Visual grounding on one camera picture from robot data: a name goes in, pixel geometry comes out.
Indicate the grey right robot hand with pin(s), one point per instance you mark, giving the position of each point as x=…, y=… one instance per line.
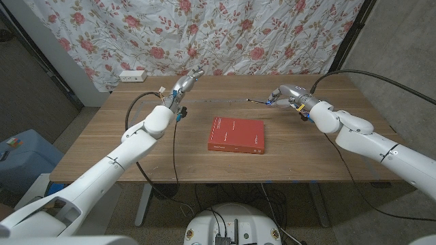
x=294, y=95

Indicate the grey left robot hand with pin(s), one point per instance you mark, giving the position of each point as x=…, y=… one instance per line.
x=180, y=88

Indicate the black mechanical pencil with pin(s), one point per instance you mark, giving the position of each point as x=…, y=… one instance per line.
x=257, y=101

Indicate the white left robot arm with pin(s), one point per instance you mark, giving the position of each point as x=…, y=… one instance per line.
x=109, y=166

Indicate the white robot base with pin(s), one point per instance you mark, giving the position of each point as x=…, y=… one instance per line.
x=235, y=221

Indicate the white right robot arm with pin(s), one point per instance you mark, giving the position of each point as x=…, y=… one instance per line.
x=368, y=139

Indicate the white connector plug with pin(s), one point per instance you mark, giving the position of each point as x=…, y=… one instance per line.
x=162, y=89

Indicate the white power strip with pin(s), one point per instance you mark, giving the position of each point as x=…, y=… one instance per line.
x=132, y=76

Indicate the floral backdrop cloth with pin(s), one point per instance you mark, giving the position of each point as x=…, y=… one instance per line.
x=204, y=34

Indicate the red book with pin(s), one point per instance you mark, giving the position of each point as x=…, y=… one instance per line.
x=235, y=136

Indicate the black backdrop stand pole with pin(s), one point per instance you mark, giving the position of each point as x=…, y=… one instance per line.
x=351, y=37

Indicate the black round floor object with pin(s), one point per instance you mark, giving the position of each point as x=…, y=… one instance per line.
x=166, y=191

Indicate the grey table leg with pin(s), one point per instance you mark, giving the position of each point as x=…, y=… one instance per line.
x=320, y=207

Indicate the white table leg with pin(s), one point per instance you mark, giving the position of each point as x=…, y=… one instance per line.
x=142, y=207

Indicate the grey-blue storage box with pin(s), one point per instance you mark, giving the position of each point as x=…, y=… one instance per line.
x=30, y=160

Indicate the rubik's cube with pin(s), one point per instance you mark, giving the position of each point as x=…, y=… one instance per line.
x=14, y=142

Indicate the black device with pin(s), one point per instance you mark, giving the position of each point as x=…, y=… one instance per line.
x=3, y=155

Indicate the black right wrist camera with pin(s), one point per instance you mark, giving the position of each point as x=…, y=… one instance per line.
x=304, y=116

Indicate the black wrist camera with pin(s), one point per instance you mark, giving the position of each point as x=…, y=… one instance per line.
x=182, y=113
x=304, y=116

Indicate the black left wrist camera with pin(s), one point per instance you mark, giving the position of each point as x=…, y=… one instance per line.
x=182, y=113

